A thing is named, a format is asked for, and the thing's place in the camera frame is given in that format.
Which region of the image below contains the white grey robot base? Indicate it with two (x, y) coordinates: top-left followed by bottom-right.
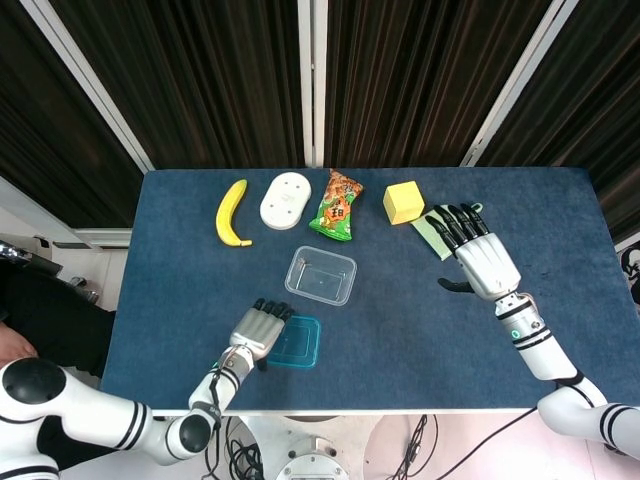
(244, 414), (381, 480)

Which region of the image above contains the white oval foam block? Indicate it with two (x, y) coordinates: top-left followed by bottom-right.
(259, 171), (313, 231)

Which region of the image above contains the yellow cube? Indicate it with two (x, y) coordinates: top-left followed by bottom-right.
(382, 180), (426, 226)

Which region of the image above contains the white frame post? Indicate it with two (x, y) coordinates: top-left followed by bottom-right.
(459, 0), (581, 167)
(19, 0), (156, 174)
(298, 0), (326, 169)

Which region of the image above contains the yellow banana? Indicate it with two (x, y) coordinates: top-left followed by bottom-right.
(215, 178), (254, 248)

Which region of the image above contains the light green dustpan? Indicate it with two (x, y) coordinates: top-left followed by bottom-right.
(410, 201), (485, 263)

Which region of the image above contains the clear plastic container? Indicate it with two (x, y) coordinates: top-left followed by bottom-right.
(284, 244), (358, 307)

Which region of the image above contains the black white printed sign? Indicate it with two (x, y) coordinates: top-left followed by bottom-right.
(618, 244), (640, 306)

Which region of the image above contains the long black cable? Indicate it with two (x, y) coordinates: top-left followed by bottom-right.
(439, 407), (541, 480)

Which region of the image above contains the blue table cloth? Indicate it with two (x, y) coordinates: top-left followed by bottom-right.
(99, 167), (640, 412)

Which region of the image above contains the dark brown curtain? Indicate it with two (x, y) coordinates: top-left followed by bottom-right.
(0, 0), (640, 246)

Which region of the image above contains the green orange snack bag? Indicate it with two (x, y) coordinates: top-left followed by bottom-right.
(307, 168), (366, 242)

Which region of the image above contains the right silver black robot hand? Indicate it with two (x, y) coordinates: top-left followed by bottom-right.
(427, 203), (522, 301)

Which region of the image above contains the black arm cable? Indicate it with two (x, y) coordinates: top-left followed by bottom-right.
(205, 349), (225, 480)

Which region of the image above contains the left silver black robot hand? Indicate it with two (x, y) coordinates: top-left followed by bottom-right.
(228, 297), (296, 374)

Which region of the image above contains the blue container lid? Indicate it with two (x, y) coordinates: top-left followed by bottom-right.
(266, 314), (322, 372)

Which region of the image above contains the tangled black cable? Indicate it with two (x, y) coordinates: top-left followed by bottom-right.
(224, 415), (266, 480)

